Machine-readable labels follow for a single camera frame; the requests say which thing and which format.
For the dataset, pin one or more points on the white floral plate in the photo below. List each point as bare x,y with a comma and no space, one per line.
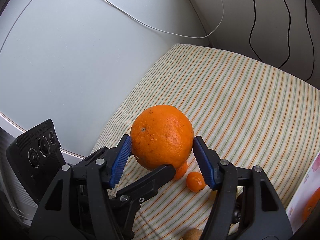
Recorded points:
306,187

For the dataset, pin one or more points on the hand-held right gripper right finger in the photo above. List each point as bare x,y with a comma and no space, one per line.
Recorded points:
203,165

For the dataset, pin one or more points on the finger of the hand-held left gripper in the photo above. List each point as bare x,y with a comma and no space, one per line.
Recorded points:
150,182

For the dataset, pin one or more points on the large mandarin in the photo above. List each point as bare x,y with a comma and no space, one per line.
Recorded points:
311,207

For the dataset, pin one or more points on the beige sofa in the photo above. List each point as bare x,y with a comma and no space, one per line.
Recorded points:
237,17

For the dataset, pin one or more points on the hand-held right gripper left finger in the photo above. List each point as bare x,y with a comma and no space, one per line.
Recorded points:
121,160

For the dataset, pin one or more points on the white table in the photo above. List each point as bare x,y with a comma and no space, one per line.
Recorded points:
75,55

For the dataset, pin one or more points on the brown kiwi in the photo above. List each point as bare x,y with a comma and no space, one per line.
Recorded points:
193,235

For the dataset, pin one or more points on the large orange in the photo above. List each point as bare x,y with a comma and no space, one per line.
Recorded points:
162,135

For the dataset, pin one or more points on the small mandarin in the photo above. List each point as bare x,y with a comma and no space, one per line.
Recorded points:
196,181
182,173

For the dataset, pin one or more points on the small yellow-green citrus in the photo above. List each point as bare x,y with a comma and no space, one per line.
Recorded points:
212,195

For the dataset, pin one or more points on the striped cloth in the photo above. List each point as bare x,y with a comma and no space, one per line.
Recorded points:
237,105

